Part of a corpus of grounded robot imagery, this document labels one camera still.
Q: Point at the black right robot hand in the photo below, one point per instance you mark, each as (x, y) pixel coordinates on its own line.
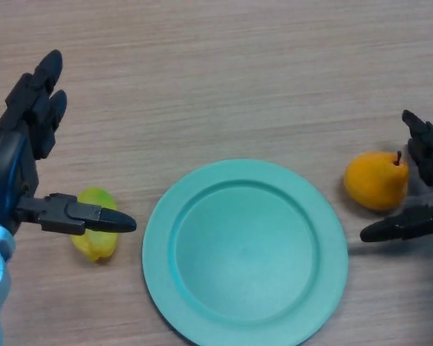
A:
(431, 155)

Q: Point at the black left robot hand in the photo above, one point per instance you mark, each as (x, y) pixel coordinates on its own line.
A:
(11, 162)

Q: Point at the yellow orange pear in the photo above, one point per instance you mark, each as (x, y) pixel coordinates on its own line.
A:
(375, 180)

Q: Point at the green round plate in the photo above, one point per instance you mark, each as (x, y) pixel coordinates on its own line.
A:
(245, 252)

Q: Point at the yellow green starfruit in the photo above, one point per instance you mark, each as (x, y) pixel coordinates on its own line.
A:
(97, 247)

